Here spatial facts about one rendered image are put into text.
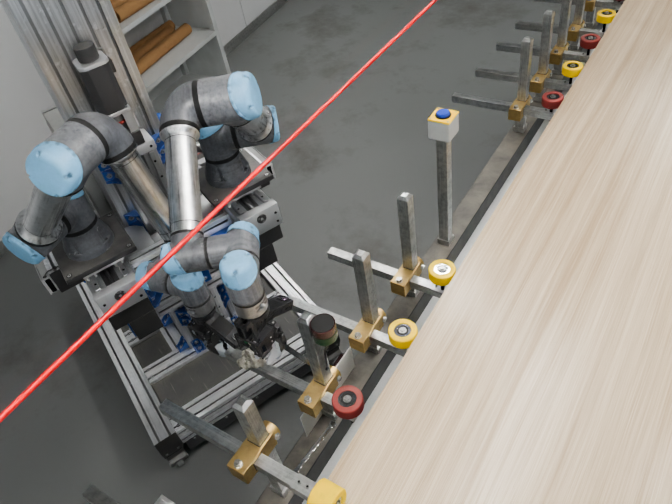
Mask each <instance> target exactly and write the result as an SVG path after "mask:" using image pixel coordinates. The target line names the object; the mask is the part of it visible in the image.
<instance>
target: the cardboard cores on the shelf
mask: <svg viewBox="0 0 672 504"><path fill-rule="evenodd" d="M153 1H154V0H110V2H111V4H112V7H113V9H114V11H115V14H116V16H117V19H118V21H119V23H121V22H122V21H124V20H125V19H127V18H128V17H130V16H131V15H133V14H134V13H136V12H137V11H139V10H140V9H142V8H143V7H145V6H146V5H148V4H150V3H151V2H153ZM191 32H192V28H191V26H190V25H189V24H187V23H184V24H182V25H181V26H180V27H179V28H178V29H176V30H175V24H174V23H173V21H171V20H168V21H167V22H165V23H164V24H162V25H161V26H159V27H158V28H157V29H155V30H154V31H152V32H151V33H150V34H148V35H147V36H145V37H144V38H143V39H141V40H140V41H138V42H137V43H135V44H134V45H133V46H131V47H130V50H131V53H132V55H133V58H134V60H135V63H136V65H137V68H138V70H139V72H140V75H141V74H142V73H144V72H145V71H146V70H147V69H148V68H150V67H151V66H152V65H153V64H154V63H156V62H157V61H158V60H159V59H160V58H162V57H163V56H164V55H165V54H166V53H168V52H169V51H170V50H171V49H172V48H174V47H175V46H176V45H177V44H178V43H180V42H181V41H182V40H183V39H184V38H186V37H187V36H188V35H189V34H190V33H191Z"/></svg>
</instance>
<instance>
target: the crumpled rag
mask: <svg viewBox="0 0 672 504"><path fill-rule="evenodd" d="M241 354H242V358H240V359H238V360H237V364H238V365H239V367H242V368H244V369H246V370H247V369H248V368H253V369H255V368H258V367H263V366H264V362H266V359H265V358H264V359H262V357H261V358H259V359H255V355H254V352H253V351H252V350H250V348H248V349H246V350H243V351H242V353H241Z"/></svg>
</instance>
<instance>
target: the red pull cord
mask: <svg viewBox="0 0 672 504"><path fill-rule="evenodd" d="M436 1H437V0H432V1H431V2H430V3H429V4H428V5H427V6H426V7H425V8H424V9H423V10H422V11H421V12H420V13H419V14H418V15H416V16H415V17H414V18H413V19H412V20H411V21H410V22H409V23H408V24H407V25H406V26H405V27H404V28H403V29H402V30H401V31H400V32H399V33H398V34H397V35H396V36H395V37H393V38H392V39H391V40H390V41H389V42H388V43H387V44H386V45H385V46H384V47H383V48H382V49H381V50H380V51H379V52H378V53H377V54H376V55H375V56H374V57H373V58H372V59H370V60H369V61H368V62H367V63H366V64H365V65H364V66H363V67H362V68H361V69H360V70H359V71H358V72H357V73H356V74H355V75H354V76H353V77H352V78H351V79H350V80H349V81H347V82H346V83H345V84H344V85H343V86H342V87H341V88H340V89H339V90H338V91H337V92H336V93H335V94H334V95H333V96H332V97H331V98H330V99H329V100H328V101H327V102H326V103H324V104H323V105H322V106H321V107H320V108H319V109H318V110H317V111H316V112H315V113H314V114H313V115H312V116H311V117H310V118H309V119H308V120H307V121H306V122H305V123H304V124H303V125H301V126H300V127H299V128H298V129H297V130H296V131H295V132H294V133H293V134H292V135H291V136H290V137H289V138H288V139H287V140H286V141H285V142H284V143H283V144H282V145H281V146H280V147H278V148H277V149H276V150H275V151H274V152H273V153H272V154H271V155H270V156H269V157H268V158H267V159H266V160H265V161H264V162H263V163H262V164H261V165H260V166H259V167H258V168H257V169H255V170H254V171H253V172H252V173H251V174H250V175H249V176H248V177H247V178H246V179H245V180H244V181H243V182H242V183H241V184H240V185H239V186H238V187H237V188H236V189H235V190H234V191H232V192H231V193H230V194H229V195H228V196H227V197H226V198H225V199H224V200H223V201H222V202H221V203H220V204H219V205H218V206H217V207H216V208H215V209H214V210H213V211H212V212H211V213H209V214H208V215H207V216H206V217H205V218H204V219H203V220H202V221H201V222H200V223H199V224H198V225H197V226H196V227H195V228H194V229H193V230H192V231H191V232H190V233H189V234H188V235H186V236H185V237H184V238H183V239H182V240H181V241H180V242H179V243H178V244H177V245H176V246H175V247H174V248H173V249H172V250H171V251H170V252H169V253H168V254H167V255H166V256H165V257H163V258H162V259H161V260H160V261H159V262H158V263H157V264H156V265H155V266H154V267H153V268H152V269H151V270H150V271H149V272H148V273H147V274H146V275H145V276H144V277H143V278H142V279H140V280H139V281H138V282H137V283H136V284H135V285H134V286H133V287H132V288H131V289H130V290H129V291H128V292H127V293H126V294H125V295H124V296H123V297H122V298H121V299H120V300H119V301H117V302H116V303H115V304H114V305H113V306H112V307H111V308H110V309H109V310H108V311H107V312H106V313H105V314H104V315H103V316H102V317H101V318H100V319H99V320H98V321H97V322H96V323H94V324H93V325H92V326H91V327H90V328H89V329H88V330H87V331H86V332H85V333H84V334H83V335H82V336H81V337H80V338H79V339H78V340H77V341H76V342H75V343H74V344H73V345H71V346H70V347H69V348H68V349H67V350H66V351H65V352H64V353H63V354H62V355H61V356H60V357H59V358H58V359H57V360H56V361H55V362H54V363H53V364H52V365H51V366H50V367H48V368H47V369H46V370H45V371H44V372H43V373H42V374H41V375H40V376H39V377H38V378H37V379H36V380H35V381H34V382H33V383H32V384H31V385H30V386H29V387H28V388H27V389H25V390H24V391H23V392H22V393H21V394H20V395H19V396H18V397H17V398H16V399H15V400H14V401H13V402H12V403H11V404H10V405H9V406H8V407H7V408H6V409H5V410H4V411H3V412H1V413H0V423H1V422H2V421H3V420H4V419H5V418H6V417H7V416H8V415H9V414H10V413H11V412H12V411H13V410H14V409H15V408H16V407H17V406H18V405H19V404H20V403H22V402H23V401H24V400H25V399H26V398H27V397H28V396H29V395H30V394H31V393H32V392H33V391H34V390H35V389H36V388H37V387H38V386H39V385H40V384H41V383H42V382H43V381H44V380H45V379H46V378H47V377H48V376H49V375H50V374H52V373H53V372H54V371H55V370H56V369H57V368H58V367H59V366H60V365H61V364H62V363H63V362H64V361H65V360H66V359H67V358H68V357H69V356H70V355H71V354H72V353H73V352H74V351H75V350H76V349H77V348H78V347H79V346H80V345H81V344H83V343H84V342H85V341H86V340H87V339H88V338H89V337H90V336H91V335H92V334H93V333H94V332H95V331H96V330H97V329H98V328H99V327H100V326H101V325H102V324H103V323H104V322H105V321H106V320H107V319H108V318H109V317H110V316H111V315H113V314H114V313H115V312H116V311H117V310H118V309H119V308H120V307H121V306H122V305H123V304H124V303H125V302H126V301H127V300H128V299H129V298H130V297H131V296H132V295H133V294H134V293H135V292H136V291H137V290H138V289H139V288H140V287H141V286H143V285H144V284H145V283H146V282H147V281H148V280H149V279H150V278H151V277H152V276H153V275H154V274H155V273H156V272H157V271H158V270H159V269H160V268H161V267H162V266H163V265H164V264H165V263H166V262H167V261H168V260H169V259H170V258H171V257H173V256H174V255H175V254H176V253H177V252H178V251H179V250H180V249H181V248H182V247H183V246H184V245H185V244H186V243H187V242H188V241H189V240H190V239H191V238H192V237H193V236H194V235H195V234H196V233H197V232H198V231H199V230H200V229H201V228H202V227H204V226H205V225H206V224H207V223H208V222H209V221H210V220H211V219H212V218H213V217H214V216H215V215H216V214H217V213H218V212H219V211H220V210H221V209H222V208H223V207H224V206H225V205H226V204H227V203H228V202H229V201H230V200H231V199H232V198H234V197H235V196H236V195H237V194H238V193H239V192H240V191H241V190H242V189H243V188H244V187H245V186H246V185H247V184H248V183H249V182H250V181H251V180H252V179H253V178H254V177H255V176H256V175H257V174H258V173H259V172H260V171H261V170H262V169H264V168H265V167H266V166H267V165H268V164H269V163H270V162H271V161H272V160H273V159H274V158H275V157H276V156H277V155H278V154H279V153H280V152H281V151H282V150H283V149H284V148H285V147H286V146H287V145H288V144H289V143H290V142H291V141H292V140H293V139H295V138H296V137H297V136H298V135H299V134H300V133H301V132H302V131H303V130H304V129H305V128H306V127H307V126H308V125H309V124H310V123H311V122H312V121H313V120H314V119H315V118H316V117H317V116H318V115H319V114H320V113H321V112H322V111H323V110H325V109H326V108H327V107H328V106H329V105H330V104H331V103H332V102H333V101H334V100H335V99H336V98H337V97H338V96H339V95H340V94H341V93H342V92H343V91H344V90H345V89H346V88H347V87H348V86H349V85H350V84H351V83H352V82H353V81H355V80H356V79H357V78H358V77H359V76H360V75H361V74H362V73H363V72H364V71H365V70H366V69H367V68H368V67H369V66H370V65H371V64H372V63H373V62H374V61H375V60H376V59H377V58H378V57H379V56H380V55H381V54H382V53H383V52H385V51H386V50H387V49H388V48H389V47H390V46H391V45H392V44H393V43H394V42H395V41H396V40H397V39H398V38H399V37H400V36H401V35H402V34H403V33H404V32H405V31H406V30H407V29H408V28H409V27H410V26H411V25H412V24H413V23H414V22H416V21H417V20H418V19H419V18H420V17H421V16H422V15H423V14H424V13H425V12H426V11H427V10H428V9H429V8H430V7H431V6H432V5H433V4H434V3H435V2H436Z"/></svg>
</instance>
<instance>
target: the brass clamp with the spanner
mask: <svg viewBox="0 0 672 504"><path fill-rule="evenodd" d="M330 369H331V373H332V377H331V378H330V380H329V381H328V383H327V384H326V386H325V385H323V384H321V383H318V382H316V381H315V380H314V378H313V380H312V381H311V383H310V384H309V385H308V387H307V388H306V390H305V391H304V392H303V394H302V395H301V397H300V398H299V399H298V401H297V402H298V404H299V407H300V410H301V411H302V412H304V413H306V414H308V415H310V416H312V417H314V418H316V417H317V416H318V414H319V413H320V411H321V410H322V409H323V407H324V406H322V403H321V399H322V398H323V396H324V395H325V393H326V392H329V393H331V394H333V392H334V391H335V389H336V388H337V386H338V385H339V384H338V381H341V379H342V377H341V373H340V371H339V370H338V369H337V368H336V367H334V366H332V365H330ZM307 395H309V396H310V397H311V398H312V402H311V403H309V404H306V403H304V397H305V396H307Z"/></svg>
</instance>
